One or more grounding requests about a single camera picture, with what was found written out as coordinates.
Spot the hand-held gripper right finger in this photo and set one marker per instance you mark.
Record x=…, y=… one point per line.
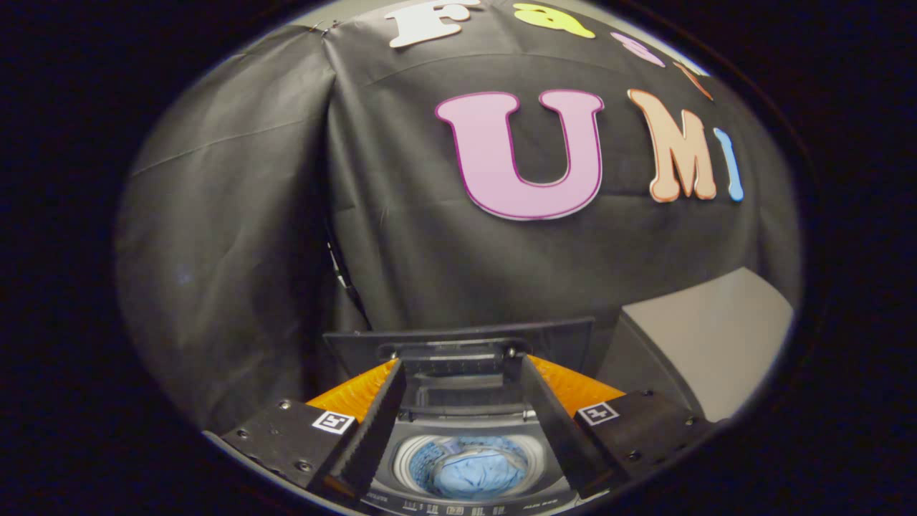
x=555, y=423

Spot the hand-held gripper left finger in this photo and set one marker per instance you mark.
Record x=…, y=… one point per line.
x=372, y=426

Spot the light blue shirt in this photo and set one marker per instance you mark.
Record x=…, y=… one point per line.
x=473, y=473

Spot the beige cabinet with grey top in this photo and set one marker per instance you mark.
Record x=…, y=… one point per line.
x=716, y=337

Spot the black backdrop cloth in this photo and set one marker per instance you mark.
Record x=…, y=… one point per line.
x=229, y=215

